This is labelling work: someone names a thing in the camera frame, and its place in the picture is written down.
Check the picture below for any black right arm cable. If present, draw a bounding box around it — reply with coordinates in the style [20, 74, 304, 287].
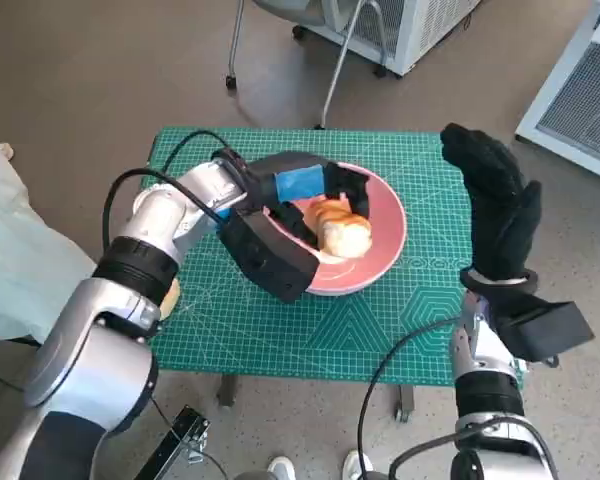
[357, 317, 461, 480]

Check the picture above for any black gloved right hand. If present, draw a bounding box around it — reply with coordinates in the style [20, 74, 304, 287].
[439, 123, 542, 281]

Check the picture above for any black left hand blue tape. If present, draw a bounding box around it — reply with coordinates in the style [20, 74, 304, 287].
[244, 152, 371, 251]

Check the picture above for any person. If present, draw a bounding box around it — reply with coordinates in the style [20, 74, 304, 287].
[0, 133, 99, 346]

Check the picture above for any grey office chair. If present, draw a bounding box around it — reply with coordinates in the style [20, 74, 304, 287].
[224, 0, 387, 130]

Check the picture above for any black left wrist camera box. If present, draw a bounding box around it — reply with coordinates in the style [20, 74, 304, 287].
[219, 209, 317, 305]

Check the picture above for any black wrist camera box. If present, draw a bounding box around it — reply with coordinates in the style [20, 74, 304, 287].
[219, 209, 317, 305]
[494, 299, 595, 366]

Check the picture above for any pink bowl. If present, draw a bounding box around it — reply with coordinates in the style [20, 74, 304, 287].
[259, 160, 408, 298]

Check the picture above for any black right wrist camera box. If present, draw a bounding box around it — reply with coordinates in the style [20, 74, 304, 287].
[494, 299, 595, 366]

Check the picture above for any black table leg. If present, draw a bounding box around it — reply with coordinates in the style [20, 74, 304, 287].
[393, 383, 415, 424]
[218, 374, 239, 407]

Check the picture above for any green cutting mat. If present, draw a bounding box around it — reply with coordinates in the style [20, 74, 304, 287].
[142, 126, 474, 387]

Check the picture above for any white cabinet with grey grille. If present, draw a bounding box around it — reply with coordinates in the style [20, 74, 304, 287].
[514, 4, 600, 185]

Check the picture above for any round toy bread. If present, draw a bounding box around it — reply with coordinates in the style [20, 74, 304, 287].
[158, 278, 182, 321]

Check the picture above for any white shoe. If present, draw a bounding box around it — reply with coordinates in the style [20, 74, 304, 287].
[342, 449, 374, 480]
[267, 455, 296, 480]

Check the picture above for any black metal bracket stand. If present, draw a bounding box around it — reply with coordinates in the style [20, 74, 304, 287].
[134, 405, 211, 480]

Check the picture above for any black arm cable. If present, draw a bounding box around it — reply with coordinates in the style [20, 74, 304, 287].
[102, 130, 236, 251]
[357, 317, 461, 480]

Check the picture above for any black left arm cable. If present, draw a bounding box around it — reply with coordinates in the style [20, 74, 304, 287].
[102, 130, 236, 251]

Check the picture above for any thin black floor cable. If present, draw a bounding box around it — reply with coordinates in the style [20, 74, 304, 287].
[0, 357, 229, 480]

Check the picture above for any white cabinet with side grille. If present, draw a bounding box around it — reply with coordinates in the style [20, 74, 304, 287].
[293, 0, 486, 77]

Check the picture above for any long glazed toy bread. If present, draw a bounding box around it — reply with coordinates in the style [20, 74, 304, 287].
[304, 198, 373, 259]

